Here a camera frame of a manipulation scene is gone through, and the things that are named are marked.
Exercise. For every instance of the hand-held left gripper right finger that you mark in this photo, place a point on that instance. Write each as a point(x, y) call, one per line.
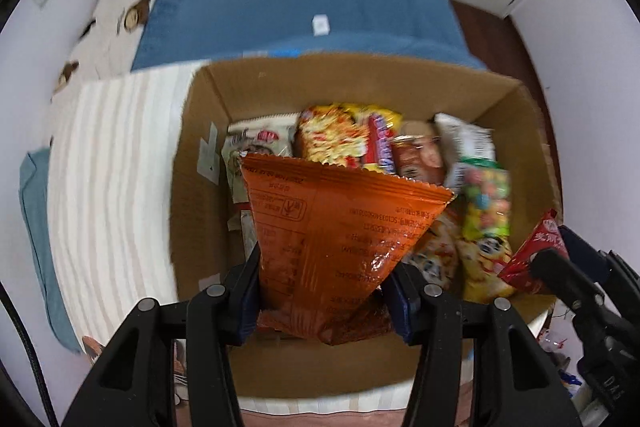
point(402, 312)

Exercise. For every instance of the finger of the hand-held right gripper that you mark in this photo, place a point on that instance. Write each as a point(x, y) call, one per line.
point(582, 249)
point(560, 277)

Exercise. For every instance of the brown chocolate snack packet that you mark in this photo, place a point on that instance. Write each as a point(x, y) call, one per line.
point(420, 157)

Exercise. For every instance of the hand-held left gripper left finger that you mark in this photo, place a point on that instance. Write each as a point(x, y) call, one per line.
point(247, 307)

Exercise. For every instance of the orange red foil snack packet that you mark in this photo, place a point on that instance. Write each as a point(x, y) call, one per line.
point(330, 232)

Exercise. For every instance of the cream white snack packet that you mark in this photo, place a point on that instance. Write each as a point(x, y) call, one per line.
point(260, 139)

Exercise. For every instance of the teal cloth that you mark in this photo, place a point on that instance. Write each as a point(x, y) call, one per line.
point(37, 227)

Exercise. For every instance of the yellow panda snack packet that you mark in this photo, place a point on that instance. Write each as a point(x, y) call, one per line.
point(482, 272)

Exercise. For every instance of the green colourful candy packet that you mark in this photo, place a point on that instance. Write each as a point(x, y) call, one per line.
point(487, 202)

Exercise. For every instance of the orange panda snack packet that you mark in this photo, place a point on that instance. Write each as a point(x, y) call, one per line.
point(437, 252)

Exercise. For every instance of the yellow red noodle snack packet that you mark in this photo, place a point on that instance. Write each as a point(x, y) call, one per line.
point(330, 139)

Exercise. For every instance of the white green snack packet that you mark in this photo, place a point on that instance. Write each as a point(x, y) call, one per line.
point(467, 142)

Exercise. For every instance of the white blanket label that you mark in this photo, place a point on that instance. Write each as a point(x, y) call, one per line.
point(320, 24)

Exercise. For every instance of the purple red candy bar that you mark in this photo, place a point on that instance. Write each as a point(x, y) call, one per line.
point(381, 139)

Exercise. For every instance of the red wafer snack packet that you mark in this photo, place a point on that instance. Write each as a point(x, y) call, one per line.
point(525, 259)

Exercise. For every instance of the brown cardboard box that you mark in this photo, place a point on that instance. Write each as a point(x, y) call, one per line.
point(350, 82)

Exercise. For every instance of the white bear-print pillow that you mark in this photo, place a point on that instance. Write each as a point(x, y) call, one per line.
point(100, 32)

